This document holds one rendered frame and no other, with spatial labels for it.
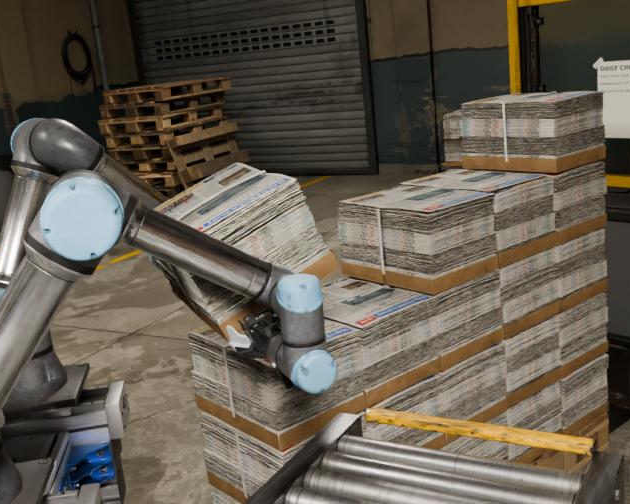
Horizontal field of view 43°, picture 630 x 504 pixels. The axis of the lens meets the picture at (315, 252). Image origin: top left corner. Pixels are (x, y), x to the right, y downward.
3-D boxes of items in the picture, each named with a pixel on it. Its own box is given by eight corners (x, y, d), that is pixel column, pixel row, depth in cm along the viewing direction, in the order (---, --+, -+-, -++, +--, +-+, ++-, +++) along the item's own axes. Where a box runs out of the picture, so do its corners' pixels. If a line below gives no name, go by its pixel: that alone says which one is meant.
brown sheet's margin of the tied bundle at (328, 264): (206, 325, 176) (197, 309, 174) (312, 256, 184) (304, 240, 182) (228, 343, 161) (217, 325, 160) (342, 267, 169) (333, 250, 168)
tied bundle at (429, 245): (340, 276, 247) (333, 203, 241) (406, 254, 265) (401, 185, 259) (432, 297, 219) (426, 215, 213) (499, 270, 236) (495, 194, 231)
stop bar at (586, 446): (372, 414, 160) (371, 405, 160) (597, 448, 139) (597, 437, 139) (365, 421, 158) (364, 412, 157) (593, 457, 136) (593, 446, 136)
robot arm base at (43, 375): (-7, 404, 181) (-16, 363, 178) (9, 378, 195) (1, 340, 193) (61, 394, 182) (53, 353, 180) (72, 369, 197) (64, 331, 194)
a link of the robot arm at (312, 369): (339, 344, 134) (342, 391, 136) (312, 326, 144) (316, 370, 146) (295, 355, 131) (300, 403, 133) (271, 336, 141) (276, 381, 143)
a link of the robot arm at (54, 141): (66, 108, 180) (217, 218, 210) (47, 108, 189) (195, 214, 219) (39, 151, 178) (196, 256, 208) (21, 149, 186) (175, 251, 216)
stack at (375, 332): (223, 597, 233) (182, 330, 213) (477, 444, 304) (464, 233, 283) (307, 666, 204) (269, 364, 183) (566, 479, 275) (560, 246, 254)
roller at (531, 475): (344, 451, 157) (342, 428, 156) (593, 496, 134) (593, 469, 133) (332, 464, 153) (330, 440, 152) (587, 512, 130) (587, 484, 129)
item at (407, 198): (337, 204, 241) (337, 200, 241) (403, 186, 258) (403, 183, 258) (428, 215, 213) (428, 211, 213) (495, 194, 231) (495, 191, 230)
